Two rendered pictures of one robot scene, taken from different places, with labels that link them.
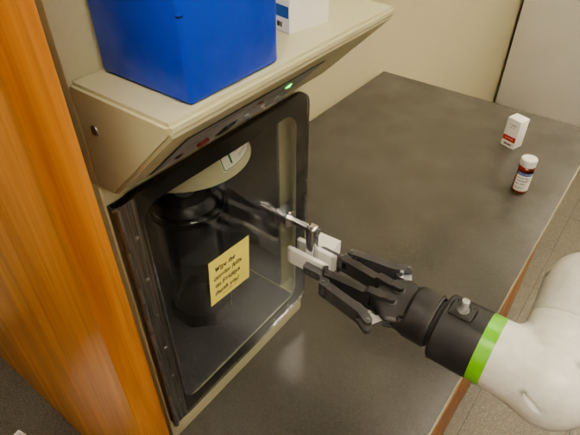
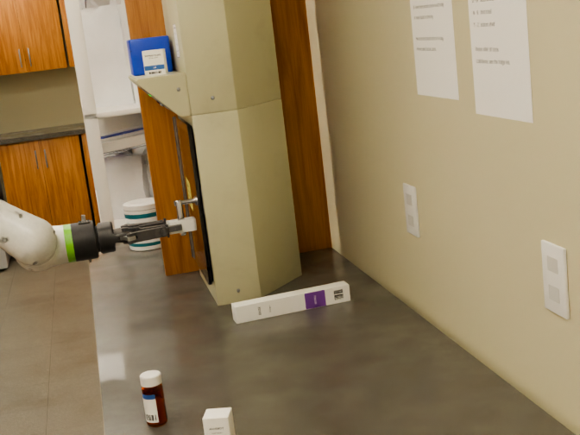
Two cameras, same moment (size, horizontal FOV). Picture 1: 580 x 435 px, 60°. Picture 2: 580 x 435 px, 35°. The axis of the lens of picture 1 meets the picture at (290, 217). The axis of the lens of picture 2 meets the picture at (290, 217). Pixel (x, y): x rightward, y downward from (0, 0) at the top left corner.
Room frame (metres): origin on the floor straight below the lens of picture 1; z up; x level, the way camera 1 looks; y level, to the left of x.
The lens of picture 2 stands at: (2.18, -1.52, 1.60)
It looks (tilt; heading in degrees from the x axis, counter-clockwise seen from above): 12 degrees down; 131
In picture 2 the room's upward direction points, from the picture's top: 7 degrees counter-clockwise
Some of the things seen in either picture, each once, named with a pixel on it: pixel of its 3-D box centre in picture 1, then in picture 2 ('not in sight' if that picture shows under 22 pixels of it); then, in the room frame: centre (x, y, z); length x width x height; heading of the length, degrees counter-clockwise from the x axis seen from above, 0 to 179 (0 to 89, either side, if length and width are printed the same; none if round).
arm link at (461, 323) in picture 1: (457, 331); (85, 238); (0.40, -0.22, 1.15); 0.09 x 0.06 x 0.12; 143
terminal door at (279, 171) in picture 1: (238, 263); (192, 197); (0.49, 0.07, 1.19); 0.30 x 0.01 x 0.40; 143
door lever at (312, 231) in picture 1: (303, 242); (186, 215); (0.55, -0.02, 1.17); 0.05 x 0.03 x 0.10; 53
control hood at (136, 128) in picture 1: (259, 88); (157, 94); (0.46, 0.03, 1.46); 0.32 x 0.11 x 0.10; 143
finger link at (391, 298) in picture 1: (356, 292); (144, 230); (0.48, -0.09, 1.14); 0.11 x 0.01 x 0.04; 59
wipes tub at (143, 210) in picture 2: not in sight; (146, 223); (-0.06, 0.37, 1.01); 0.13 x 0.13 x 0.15
